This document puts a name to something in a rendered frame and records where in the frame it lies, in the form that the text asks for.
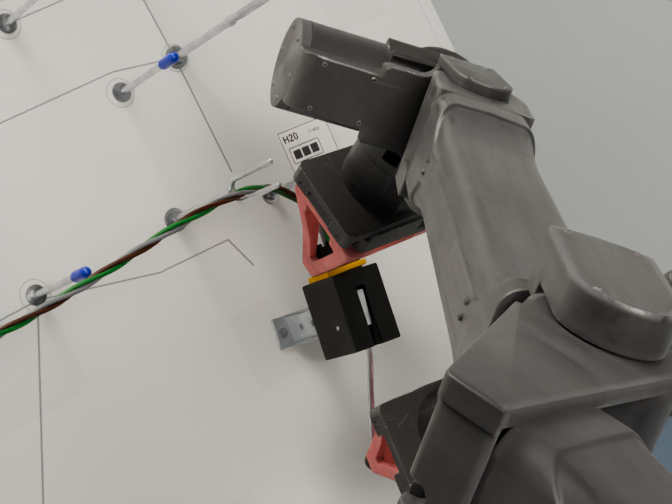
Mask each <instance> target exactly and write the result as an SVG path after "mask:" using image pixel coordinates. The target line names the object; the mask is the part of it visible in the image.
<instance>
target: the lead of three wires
mask: <svg viewBox="0 0 672 504"><path fill-rule="evenodd" d="M269 185H271V184H264V185H250V186H245V187H242V188H239V189H237V190H235V191H233V192H231V193H232V195H233V196H232V198H233V201H235V200H237V198H242V197H244V196H246V195H250V194H252V193H254V192H256V191H258V190H261V189H263V188H265V187H267V186H269ZM268 193H277V194H279V195H281V196H283V197H285V198H287V199H290V200H292V201H294V202H295V203H297V204H298V202H297V197H296V193H295V192H293V191H291V190H289V189H287V188H285V187H283V186H280V187H279V188H277V189H275V190H273V191H271V192H268ZM268 193H266V194H268ZM233 201H232V202H233ZM319 233H320V236H321V240H322V243H323V246H325V242H327V241H328V242H329V240H330V237H329V236H328V235H327V233H326V231H325V230H324V228H323V227H322V225H321V224H320V227H319Z"/></svg>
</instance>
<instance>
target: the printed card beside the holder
mask: <svg viewBox="0 0 672 504"><path fill-rule="evenodd" d="M277 137H278V139H279V141H280V143H281V146H282V148H283V150H284V152H285V155H286V157H287V159H288V162H289V164H290V166H291V168H292V171H293V173H294V174H295V172H296V170H297V168H298V167H299V165H300V163H301V162H302V161H305V160H308V159H311V158H314V157H317V156H320V155H323V154H326V153H330V152H333V151H336V150H339V148H338V146H337V143H336V141H335V139H334V136H333V134H332V132H331V130H330V127H329V125H328V123H327V122H324V121H320V120H317V119H312V120H309V121H307V122H304V123H302V124H299V125H297V126H294V127H292V128H289V129H287V130H284V131H282V132H279V133H277Z"/></svg>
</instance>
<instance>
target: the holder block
mask: <svg viewBox="0 0 672 504"><path fill-rule="evenodd" d="M356 286H357V288H358V289H363V291H364V295H365V298H366V302H367V306H368V310H369V313H370V317H371V321H372V324H370V325H368V323H367V320H366V317H365V314H364V311H363V308H362V305H361V302H360V299H359V296H358V293H357V290H356ZM302 289H303V292H304V295H305V299H306V302H307V305H308V308H309V311H310V314H311V317H312V320H313V323H314V326H315V329H316V332H317V335H318V338H319V341H320V344H321V347H322V351H323V354H324V357H325V359H326V360H331V359H334V358H338V357H342V356H346V355H350V354H354V353H358V352H360V351H363V350H366V349H368V348H371V347H374V346H375V345H378V344H382V343H385V342H388V341H390V340H393V339H396V338H399V337H400V336H401V335H400V332H399V329H398V326H397V323H396V320H395V317H394V314H393V311H392V308H391V305H390V302H389V299H388V296H387V293H386V290H385V287H384V283H383V280H382V277H381V274H380V271H379V268H378V265H377V263H372V264H369V265H366V266H363V267H360V268H357V269H354V270H351V271H348V272H344V273H341V274H338V275H335V276H332V277H329V278H326V279H323V280H320V281H317V282H314V283H311V284H309V285H306V286H303V287H302ZM337 326H339V327H340V330H339V331H338V330H337V328H336V327H337Z"/></svg>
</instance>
